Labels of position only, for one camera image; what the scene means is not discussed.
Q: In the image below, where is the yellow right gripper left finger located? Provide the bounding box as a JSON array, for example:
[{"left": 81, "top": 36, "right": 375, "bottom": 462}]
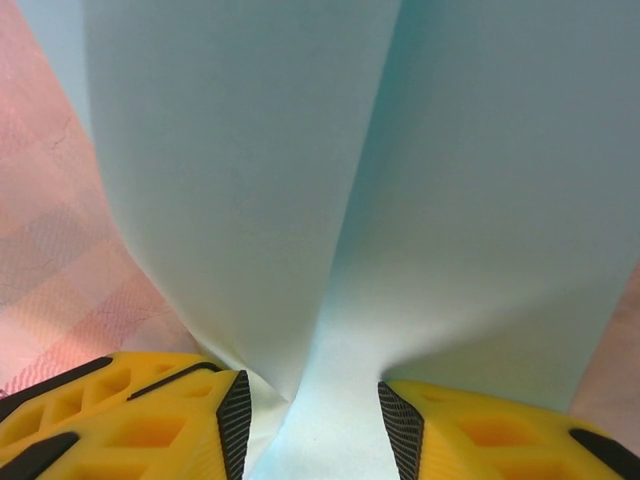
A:
[{"left": 0, "top": 351, "right": 252, "bottom": 480}]

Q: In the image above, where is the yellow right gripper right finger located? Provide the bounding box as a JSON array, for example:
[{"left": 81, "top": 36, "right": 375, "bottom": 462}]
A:
[{"left": 376, "top": 379, "right": 640, "bottom": 480}]

